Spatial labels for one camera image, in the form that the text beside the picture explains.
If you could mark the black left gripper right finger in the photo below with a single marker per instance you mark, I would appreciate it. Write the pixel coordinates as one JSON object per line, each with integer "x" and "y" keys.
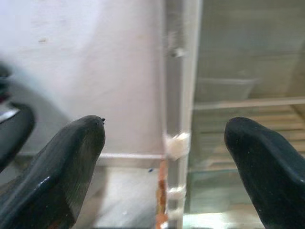
{"x": 274, "y": 181}

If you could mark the clear plastic fridge tray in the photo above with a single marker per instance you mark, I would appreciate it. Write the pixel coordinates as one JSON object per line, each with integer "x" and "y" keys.
{"x": 226, "y": 88}

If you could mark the silver mini fridge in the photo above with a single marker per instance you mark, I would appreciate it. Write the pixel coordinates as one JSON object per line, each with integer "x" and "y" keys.
{"x": 178, "y": 95}

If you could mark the black office chair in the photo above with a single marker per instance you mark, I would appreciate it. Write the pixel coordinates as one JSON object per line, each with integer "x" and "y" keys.
{"x": 16, "y": 128}

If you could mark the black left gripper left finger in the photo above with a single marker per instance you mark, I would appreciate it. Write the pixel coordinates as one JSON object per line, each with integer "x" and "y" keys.
{"x": 47, "y": 186}

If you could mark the red clay brick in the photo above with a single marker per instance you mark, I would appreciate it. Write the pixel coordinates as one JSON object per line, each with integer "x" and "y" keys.
{"x": 162, "y": 190}

